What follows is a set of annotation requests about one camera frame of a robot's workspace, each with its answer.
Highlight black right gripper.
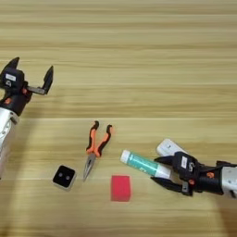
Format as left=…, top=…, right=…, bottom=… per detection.
left=150, top=155, right=225, bottom=197

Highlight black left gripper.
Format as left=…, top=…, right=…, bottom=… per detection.
left=0, top=56, right=55, bottom=118

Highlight white remote control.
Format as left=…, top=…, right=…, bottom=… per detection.
left=156, top=138, right=189, bottom=158

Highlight green white glue stick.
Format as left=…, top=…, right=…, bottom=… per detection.
left=119, top=149, right=172, bottom=180

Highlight red foam block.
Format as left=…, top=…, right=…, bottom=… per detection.
left=110, top=175, right=132, bottom=203

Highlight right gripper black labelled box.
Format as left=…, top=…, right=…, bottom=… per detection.
left=171, top=151, right=200, bottom=181

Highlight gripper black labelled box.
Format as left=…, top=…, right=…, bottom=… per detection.
left=0, top=68, right=26, bottom=94
left=171, top=151, right=200, bottom=181

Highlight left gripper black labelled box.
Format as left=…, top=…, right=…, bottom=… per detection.
left=0, top=68, right=26, bottom=94

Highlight orange black needle-nose pliers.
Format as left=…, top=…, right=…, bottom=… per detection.
left=82, top=119, right=114, bottom=182

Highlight black square two-dot block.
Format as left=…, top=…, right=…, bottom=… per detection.
left=52, top=165, right=77, bottom=191

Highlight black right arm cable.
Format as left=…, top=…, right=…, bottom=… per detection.
left=197, top=160, right=237, bottom=169

